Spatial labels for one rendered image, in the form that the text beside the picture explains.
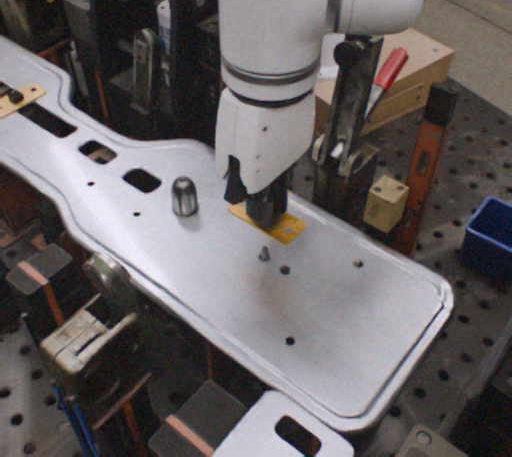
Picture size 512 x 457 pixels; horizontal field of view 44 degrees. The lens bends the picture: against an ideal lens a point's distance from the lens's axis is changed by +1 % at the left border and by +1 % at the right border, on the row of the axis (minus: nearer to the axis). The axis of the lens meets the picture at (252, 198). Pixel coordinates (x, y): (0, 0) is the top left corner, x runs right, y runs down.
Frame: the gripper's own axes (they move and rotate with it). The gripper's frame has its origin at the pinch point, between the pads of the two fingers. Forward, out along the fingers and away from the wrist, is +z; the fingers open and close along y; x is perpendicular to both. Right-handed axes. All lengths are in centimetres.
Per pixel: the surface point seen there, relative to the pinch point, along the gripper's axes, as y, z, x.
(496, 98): -189, 109, -28
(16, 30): -12, 9, -63
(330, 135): -13.5, 0.6, -1.2
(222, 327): 10.1, 9.5, 2.3
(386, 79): -22.4, -3.2, 0.4
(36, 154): 5.5, 9.6, -34.9
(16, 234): 5, 39, -52
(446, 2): -247, 109, -80
